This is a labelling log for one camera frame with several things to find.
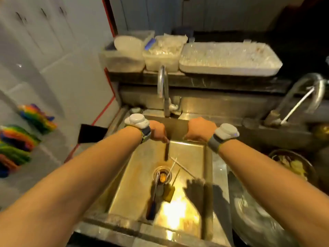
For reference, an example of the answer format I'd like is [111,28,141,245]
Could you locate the large white tray of food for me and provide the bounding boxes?
[179,42,283,77]

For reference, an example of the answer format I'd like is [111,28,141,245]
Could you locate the dark bowl of vegetables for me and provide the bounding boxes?
[268,149,319,189]

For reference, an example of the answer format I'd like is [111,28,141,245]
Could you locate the clear plastic container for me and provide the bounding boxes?
[99,30,155,73]

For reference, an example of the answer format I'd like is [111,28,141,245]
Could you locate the red edge strip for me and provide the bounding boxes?
[63,0,117,163]

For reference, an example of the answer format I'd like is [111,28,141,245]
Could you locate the stainless steel sink basin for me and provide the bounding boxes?
[74,107,235,247]

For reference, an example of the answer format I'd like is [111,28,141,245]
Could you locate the clear container of white pieces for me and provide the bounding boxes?
[142,34,188,73]

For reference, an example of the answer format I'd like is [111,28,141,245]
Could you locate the person's right hand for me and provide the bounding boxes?
[183,117,218,143]

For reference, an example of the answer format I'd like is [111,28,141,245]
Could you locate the person's left forearm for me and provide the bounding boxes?
[0,125,143,247]

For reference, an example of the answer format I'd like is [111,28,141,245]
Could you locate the pale chopstick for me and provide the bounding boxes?
[171,157,196,179]
[166,157,178,179]

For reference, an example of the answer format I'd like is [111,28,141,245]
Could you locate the white wrist tracker, grey band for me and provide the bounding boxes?
[207,123,240,154]

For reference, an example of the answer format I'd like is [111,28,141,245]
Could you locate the white stick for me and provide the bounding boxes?
[280,86,316,125]

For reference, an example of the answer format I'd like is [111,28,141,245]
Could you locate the person's left hand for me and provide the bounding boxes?
[149,120,170,144]

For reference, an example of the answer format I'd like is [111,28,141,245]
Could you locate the rainbow coloured cloth bundle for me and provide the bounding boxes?
[17,103,58,135]
[0,143,32,178]
[0,125,41,152]

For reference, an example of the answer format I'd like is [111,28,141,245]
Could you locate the black flat panel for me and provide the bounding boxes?
[78,123,108,144]

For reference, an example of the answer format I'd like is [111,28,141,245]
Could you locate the person's right forearm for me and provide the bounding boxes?
[218,139,329,247]

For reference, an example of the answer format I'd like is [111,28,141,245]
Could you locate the yellow handled utensil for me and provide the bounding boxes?
[163,169,181,203]

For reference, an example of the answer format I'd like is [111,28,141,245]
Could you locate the chrome gooseneck faucet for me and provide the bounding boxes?
[157,65,181,118]

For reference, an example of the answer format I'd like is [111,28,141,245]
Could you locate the large steel bowl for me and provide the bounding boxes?
[228,171,300,247]

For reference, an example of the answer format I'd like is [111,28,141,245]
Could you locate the white wrist tracker, green band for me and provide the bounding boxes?
[124,113,152,144]

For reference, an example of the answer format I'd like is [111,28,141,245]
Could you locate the round sink drain strainer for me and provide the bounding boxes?
[153,166,173,185]

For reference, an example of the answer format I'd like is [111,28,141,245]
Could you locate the white round lid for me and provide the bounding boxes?
[114,35,144,60]

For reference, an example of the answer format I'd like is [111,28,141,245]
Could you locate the blue small scoop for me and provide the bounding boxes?
[144,38,157,51]

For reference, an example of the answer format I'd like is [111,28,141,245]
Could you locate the blue handled utensil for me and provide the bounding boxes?
[146,172,160,221]

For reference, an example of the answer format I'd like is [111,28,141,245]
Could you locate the large curved steel faucet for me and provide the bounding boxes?
[263,73,327,127]

